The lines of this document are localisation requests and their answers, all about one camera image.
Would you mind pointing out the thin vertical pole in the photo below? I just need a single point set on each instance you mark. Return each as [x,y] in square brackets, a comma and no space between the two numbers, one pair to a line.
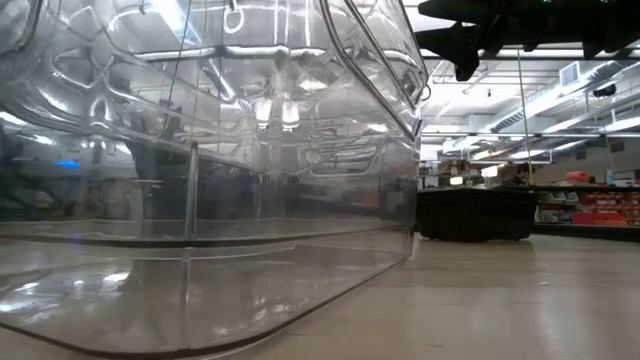
[523,125]

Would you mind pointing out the black slatted plastic basket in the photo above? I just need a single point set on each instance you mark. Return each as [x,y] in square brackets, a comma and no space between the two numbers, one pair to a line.
[475,220]

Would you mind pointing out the person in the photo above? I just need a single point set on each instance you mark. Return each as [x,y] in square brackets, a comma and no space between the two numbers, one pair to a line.
[520,175]

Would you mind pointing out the shelf with red boxes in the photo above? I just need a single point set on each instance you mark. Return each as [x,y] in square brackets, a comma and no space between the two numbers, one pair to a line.
[600,205]

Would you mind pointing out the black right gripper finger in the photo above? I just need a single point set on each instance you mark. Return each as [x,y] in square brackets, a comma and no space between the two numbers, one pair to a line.
[465,10]
[470,42]

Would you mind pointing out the clear plastic bin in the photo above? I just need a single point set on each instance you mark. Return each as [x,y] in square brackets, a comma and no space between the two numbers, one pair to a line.
[300,280]
[250,75]

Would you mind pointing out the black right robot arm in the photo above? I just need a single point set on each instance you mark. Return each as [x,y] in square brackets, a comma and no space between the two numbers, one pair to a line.
[610,22]

